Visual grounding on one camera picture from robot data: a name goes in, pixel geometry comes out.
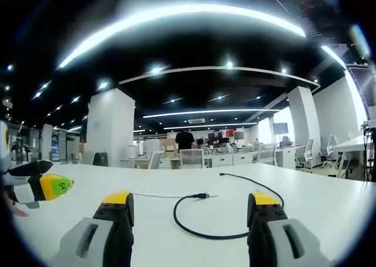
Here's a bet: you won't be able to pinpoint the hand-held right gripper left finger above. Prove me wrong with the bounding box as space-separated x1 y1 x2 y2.
49 190 135 267

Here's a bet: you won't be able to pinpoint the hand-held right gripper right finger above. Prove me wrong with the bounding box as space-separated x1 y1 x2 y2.
247 191 330 267

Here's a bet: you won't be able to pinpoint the black data cable USB plug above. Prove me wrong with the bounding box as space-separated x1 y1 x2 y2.
173 172 286 239

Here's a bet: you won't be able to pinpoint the white desk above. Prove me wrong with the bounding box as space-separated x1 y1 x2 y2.
11 161 374 267

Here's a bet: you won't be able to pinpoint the person's left hand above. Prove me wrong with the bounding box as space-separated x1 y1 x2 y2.
2 190 30 218

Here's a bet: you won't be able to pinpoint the black bag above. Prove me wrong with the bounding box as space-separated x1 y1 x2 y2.
93 151 108 165

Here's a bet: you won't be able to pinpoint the white mesh office chair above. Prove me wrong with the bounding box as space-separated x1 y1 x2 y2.
179 148 205 170
148 150 164 170
320 134 337 168
257 143 277 165
295 138 314 173

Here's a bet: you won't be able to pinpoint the white side table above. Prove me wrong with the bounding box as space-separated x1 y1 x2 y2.
333 134 376 180

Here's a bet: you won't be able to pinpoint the cardboard boxes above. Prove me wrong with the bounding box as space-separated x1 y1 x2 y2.
160 137 177 156

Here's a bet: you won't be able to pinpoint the long curved ceiling light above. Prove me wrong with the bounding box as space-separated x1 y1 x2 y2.
58 4 307 70

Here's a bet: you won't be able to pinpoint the bundle of black cables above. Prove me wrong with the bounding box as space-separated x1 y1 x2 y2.
362 123 376 181

